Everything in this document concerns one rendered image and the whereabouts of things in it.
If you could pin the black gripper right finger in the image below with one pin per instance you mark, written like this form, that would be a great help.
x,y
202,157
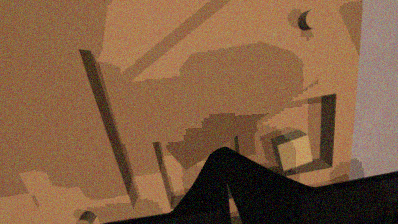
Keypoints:
x,y
264,197

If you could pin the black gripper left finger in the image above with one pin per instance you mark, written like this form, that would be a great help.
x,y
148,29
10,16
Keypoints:
x,y
207,201

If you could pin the tan block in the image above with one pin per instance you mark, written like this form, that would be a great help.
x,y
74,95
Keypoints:
x,y
292,149
202,162

